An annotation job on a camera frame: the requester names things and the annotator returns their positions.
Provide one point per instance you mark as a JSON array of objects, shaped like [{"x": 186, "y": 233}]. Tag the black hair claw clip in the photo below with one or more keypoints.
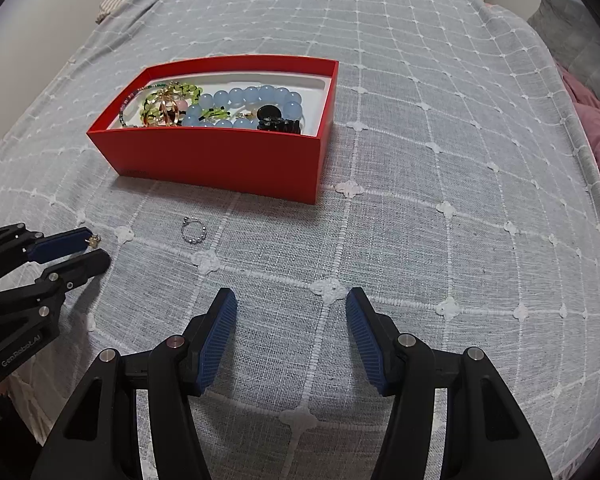
[{"x": 287, "y": 119}]

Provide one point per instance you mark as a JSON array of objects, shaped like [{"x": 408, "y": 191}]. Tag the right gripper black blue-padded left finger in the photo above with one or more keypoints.
[{"x": 95, "y": 435}]

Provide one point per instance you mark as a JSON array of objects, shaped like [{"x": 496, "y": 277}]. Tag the red jewelry box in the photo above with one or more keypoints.
[{"x": 274, "y": 164}]

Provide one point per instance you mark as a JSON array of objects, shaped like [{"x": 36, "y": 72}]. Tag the grey pillow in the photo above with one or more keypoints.
[{"x": 573, "y": 38}]

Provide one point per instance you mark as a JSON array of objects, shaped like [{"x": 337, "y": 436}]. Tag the grey checked bedspread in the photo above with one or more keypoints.
[{"x": 459, "y": 191}]

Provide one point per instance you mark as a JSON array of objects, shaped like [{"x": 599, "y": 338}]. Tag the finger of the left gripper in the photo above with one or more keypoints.
[
  {"x": 75, "y": 272},
  {"x": 49, "y": 248}
]

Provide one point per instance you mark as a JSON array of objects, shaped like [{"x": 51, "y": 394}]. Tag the small gold charm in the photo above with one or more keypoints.
[{"x": 93, "y": 241}]

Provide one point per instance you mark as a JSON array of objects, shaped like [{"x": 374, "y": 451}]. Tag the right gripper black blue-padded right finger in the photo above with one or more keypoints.
[{"x": 486, "y": 435}]

